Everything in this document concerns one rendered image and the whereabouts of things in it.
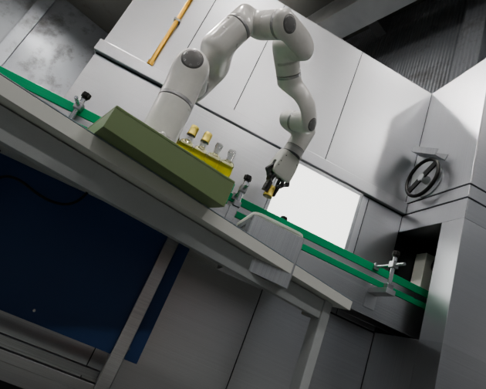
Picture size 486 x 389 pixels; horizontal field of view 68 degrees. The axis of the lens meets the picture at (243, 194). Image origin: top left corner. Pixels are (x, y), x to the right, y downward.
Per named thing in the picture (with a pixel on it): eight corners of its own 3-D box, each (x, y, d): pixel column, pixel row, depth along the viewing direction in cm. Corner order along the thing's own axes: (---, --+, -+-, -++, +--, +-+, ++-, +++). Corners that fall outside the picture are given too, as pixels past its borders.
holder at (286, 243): (264, 269, 129) (271, 249, 132) (296, 263, 104) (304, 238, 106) (221, 249, 126) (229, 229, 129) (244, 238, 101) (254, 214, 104)
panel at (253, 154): (341, 260, 162) (359, 195, 174) (344, 259, 160) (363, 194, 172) (158, 170, 149) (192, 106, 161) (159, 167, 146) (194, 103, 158)
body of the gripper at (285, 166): (293, 158, 141) (279, 182, 140) (278, 143, 136) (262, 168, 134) (306, 160, 135) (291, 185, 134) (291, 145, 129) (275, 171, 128)
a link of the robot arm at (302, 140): (302, 107, 126) (283, 104, 133) (288, 132, 125) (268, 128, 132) (320, 132, 137) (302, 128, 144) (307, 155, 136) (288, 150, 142)
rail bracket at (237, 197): (231, 214, 133) (243, 186, 137) (244, 204, 117) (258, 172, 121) (224, 211, 132) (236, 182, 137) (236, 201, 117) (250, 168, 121)
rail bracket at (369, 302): (369, 310, 139) (383, 256, 147) (399, 312, 123) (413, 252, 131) (359, 305, 138) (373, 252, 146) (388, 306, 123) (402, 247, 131)
